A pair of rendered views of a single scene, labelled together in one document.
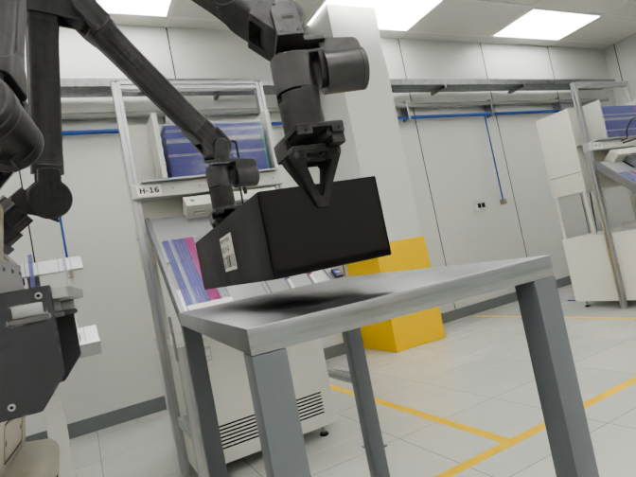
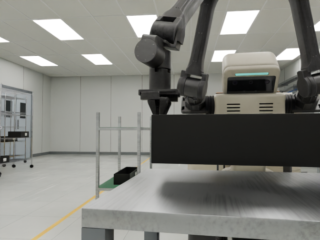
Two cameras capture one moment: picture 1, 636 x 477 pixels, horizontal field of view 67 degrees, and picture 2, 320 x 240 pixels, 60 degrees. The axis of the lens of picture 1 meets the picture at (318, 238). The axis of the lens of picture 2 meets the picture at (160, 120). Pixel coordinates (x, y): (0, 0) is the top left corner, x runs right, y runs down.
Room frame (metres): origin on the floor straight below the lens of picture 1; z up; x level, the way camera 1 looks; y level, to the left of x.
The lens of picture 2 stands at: (1.03, -0.62, 0.92)
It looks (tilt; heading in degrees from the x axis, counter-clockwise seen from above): 2 degrees up; 123
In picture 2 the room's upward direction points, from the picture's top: straight up
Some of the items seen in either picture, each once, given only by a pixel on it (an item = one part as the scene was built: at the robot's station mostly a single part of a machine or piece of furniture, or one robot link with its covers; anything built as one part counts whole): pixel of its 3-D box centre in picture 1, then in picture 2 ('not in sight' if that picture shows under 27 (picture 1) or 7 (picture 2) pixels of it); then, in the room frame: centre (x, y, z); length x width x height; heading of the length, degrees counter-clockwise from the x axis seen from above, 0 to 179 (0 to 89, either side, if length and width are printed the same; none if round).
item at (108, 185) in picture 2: not in sight; (127, 162); (-1.04, 1.86, 0.55); 0.91 x 0.46 x 1.10; 117
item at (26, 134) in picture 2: not in sight; (18, 134); (-5.44, 3.07, 0.82); 0.40 x 0.30 x 0.14; 123
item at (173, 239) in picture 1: (242, 319); not in sight; (2.38, 0.44, 0.65); 1.01 x 0.73 x 1.29; 27
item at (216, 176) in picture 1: (220, 177); not in sight; (1.15, 0.20, 1.10); 0.07 x 0.06 x 0.07; 123
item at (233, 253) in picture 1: (268, 247); (274, 138); (0.89, 0.09, 0.90); 0.57 x 0.17 x 0.11; 23
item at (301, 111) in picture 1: (303, 121); (159, 84); (0.63, -0.01, 1.04); 0.10 x 0.07 x 0.07; 23
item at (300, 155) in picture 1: (312, 175); (163, 111); (0.64, -0.01, 0.97); 0.07 x 0.07 x 0.09; 23
